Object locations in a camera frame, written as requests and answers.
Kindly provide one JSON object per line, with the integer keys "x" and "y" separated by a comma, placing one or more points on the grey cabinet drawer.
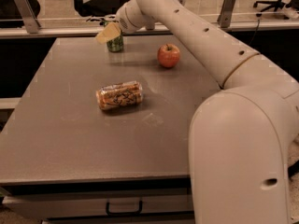
{"x": 93, "y": 204}

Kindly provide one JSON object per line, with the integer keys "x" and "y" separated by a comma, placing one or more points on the grey metal bracket left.
{"x": 28, "y": 16}

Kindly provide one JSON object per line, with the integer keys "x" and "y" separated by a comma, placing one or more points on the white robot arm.
{"x": 239, "y": 137}

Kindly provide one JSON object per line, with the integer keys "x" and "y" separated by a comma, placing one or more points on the black drawer handle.
{"x": 124, "y": 209}

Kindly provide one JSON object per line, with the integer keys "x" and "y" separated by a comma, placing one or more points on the grey metal bracket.
{"x": 224, "y": 19}
{"x": 28, "y": 16}

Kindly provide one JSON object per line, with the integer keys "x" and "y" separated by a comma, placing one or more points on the green soda can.
{"x": 116, "y": 44}

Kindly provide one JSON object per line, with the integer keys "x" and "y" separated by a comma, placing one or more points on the grey metal bracket right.
{"x": 224, "y": 19}

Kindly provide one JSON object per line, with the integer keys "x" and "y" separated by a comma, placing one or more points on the red apple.
{"x": 168, "y": 55}

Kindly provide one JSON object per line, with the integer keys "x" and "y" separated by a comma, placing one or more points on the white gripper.
{"x": 123, "y": 18}

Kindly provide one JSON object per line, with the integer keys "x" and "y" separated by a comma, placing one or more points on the black office chair centre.
{"x": 97, "y": 8}

